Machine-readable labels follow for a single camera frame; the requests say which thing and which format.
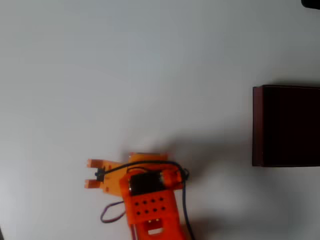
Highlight light orange camera mount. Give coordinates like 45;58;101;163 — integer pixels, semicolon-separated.
84;158;126;197

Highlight purple thin cable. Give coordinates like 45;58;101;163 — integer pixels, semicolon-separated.
99;200;138;240

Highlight dark brown box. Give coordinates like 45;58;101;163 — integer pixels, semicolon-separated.
251;84;320;168

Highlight small black camera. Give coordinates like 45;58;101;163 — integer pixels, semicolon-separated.
94;168;107;182

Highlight black object at picture corner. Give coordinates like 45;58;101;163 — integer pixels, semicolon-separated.
301;0;320;10

